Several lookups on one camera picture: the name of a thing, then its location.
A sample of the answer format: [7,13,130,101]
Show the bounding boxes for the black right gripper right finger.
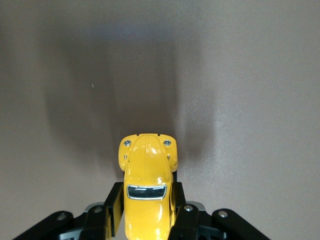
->
[169,181,271,240]

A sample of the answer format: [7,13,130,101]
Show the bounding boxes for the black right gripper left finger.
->
[12,181,125,240]

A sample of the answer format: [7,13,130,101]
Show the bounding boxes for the yellow beetle toy car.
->
[117,133,180,240]

